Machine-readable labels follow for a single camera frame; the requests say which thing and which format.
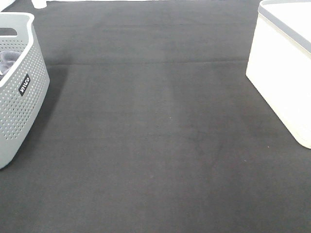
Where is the grey cloth in basket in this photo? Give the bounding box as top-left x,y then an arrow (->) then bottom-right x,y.
0,50 -> 21,76

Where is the white cup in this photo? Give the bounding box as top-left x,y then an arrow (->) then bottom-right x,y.
31,0 -> 47,9

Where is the grey perforated laundry basket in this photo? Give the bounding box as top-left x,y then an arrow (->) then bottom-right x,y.
0,12 -> 50,167

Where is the white storage box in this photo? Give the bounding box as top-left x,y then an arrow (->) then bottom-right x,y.
246,0 -> 311,148

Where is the black table mat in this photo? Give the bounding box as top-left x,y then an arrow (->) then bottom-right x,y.
0,0 -> 311,233

